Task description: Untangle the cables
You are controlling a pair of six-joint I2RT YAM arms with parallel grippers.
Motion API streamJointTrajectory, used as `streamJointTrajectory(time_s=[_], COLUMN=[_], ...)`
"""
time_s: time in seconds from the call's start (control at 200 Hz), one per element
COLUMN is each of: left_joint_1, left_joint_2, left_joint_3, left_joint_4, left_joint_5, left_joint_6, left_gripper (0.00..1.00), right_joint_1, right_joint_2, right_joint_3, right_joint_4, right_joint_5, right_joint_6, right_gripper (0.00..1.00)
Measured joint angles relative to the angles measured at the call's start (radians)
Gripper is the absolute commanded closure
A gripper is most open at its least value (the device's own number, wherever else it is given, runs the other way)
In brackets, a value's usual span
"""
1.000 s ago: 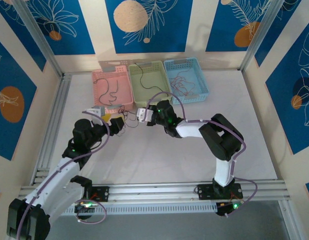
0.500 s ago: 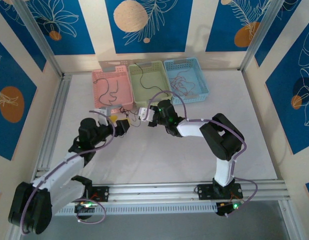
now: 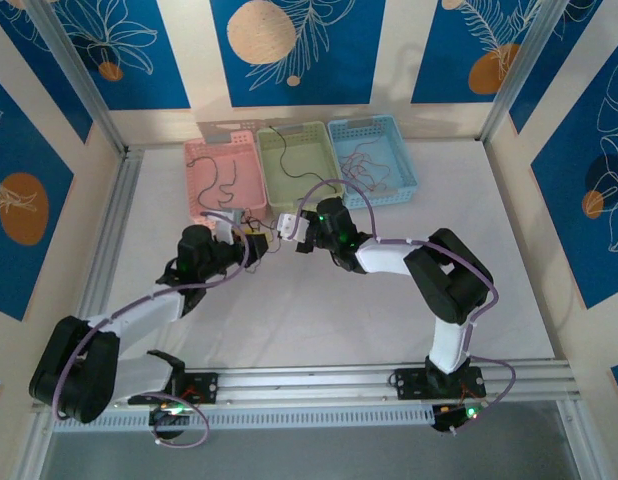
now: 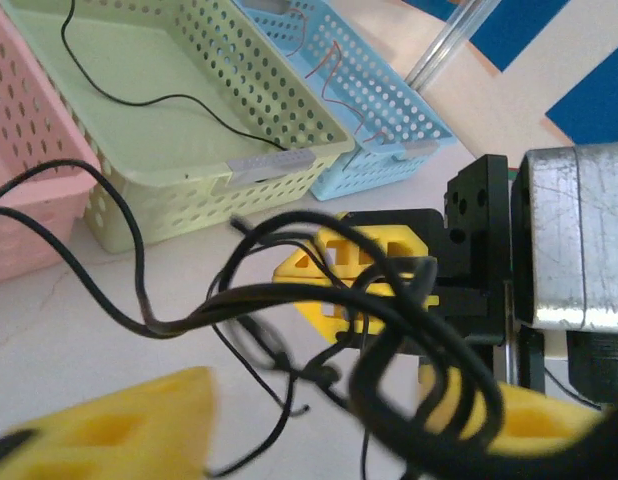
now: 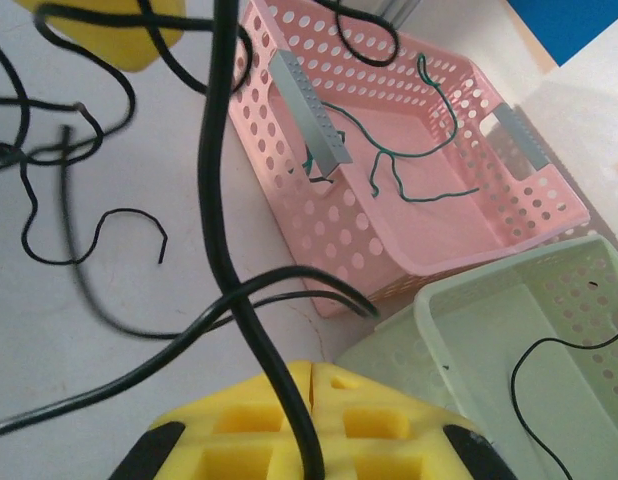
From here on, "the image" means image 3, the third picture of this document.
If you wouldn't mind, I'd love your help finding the thin black cable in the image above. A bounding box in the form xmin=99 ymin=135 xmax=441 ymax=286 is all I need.
xmin=267 ymin=124 xmax=341 ymax=194
xmin=261 ymin=233 xmax=286 ymax=257
xmin=240 ymin=208 xmax=271 ymax=235

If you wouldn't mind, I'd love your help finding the thin green cable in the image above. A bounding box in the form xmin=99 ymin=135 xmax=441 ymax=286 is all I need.
xmin=186 ymin=156 xmax=221 ymax=215
xmin=216 ymin=158 xmax=240 ymax=209

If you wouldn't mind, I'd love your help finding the pink perforated plastic basket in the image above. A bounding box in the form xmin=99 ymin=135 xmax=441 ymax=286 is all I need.
xmin=182 ymin=130 xmax=268 ymax=232

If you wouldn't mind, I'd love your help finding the green perforated plastic basket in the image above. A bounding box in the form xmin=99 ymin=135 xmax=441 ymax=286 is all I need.
xmin=256 ymin=121 xmax=346 ymax=220

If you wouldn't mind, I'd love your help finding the blue perforated plastic basket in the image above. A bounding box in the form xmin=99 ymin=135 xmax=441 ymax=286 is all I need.
xmin=327 ymin=114 xmax=418 ymax=209

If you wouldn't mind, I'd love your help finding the left controller circuit board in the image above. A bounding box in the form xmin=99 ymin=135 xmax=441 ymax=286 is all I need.
xmin=148 ymin=403 xmax=199 ymax=441

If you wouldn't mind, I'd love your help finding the controller circuit board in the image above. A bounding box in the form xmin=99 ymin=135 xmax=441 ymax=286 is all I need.
xmin=148 ymin=403 xmax=199 ymax=441
xmin=431 ymin=402 xmax=490 ymax=436

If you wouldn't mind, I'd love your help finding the right controller circuit board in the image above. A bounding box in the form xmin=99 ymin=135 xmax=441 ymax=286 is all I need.
xmin=431 ymin=402 xmax=490 ymax=436

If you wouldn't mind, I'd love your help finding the aluminium side rail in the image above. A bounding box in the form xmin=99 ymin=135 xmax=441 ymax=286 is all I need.
xmin=76 ymin=147 xmax=143 ymax=321

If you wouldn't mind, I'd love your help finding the long aluminium frame rail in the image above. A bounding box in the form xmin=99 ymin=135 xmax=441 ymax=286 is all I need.
xmin=31 ymin=362 xmax=583 ymax=412

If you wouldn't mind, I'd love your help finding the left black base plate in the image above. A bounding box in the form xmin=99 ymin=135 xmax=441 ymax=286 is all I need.
xmin=127 ymin=372 xmax=220 ymax=406

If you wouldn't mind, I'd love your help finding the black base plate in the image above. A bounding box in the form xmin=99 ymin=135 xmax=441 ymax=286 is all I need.
xmin=127 ymin=372 xmax=220 ymax=406
xmin=391 ymin=367 xmax=488 ymax=401

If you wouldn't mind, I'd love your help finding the grey slotted cable duct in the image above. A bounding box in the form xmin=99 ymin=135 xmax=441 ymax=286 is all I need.
xmin=51 ymin=403 xmax=573 ymax=434

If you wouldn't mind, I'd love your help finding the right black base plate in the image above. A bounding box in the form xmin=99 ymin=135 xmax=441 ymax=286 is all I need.
xmin=391 ymin=367 xmax=488 ymax=401

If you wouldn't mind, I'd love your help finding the aluminium frame post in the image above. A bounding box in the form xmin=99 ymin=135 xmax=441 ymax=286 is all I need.
xmin=480 ymin=0 xmax=604 ymax=146
xmin=26 ymin=0 xmax=129 ymax=155

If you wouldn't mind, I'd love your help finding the aluminium frame bar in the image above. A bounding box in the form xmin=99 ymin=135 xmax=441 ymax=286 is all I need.
xmin=8 ymin=419 xmax=58 ymax=480
xmin=556 ymin=399 xmax=595 ymax=480

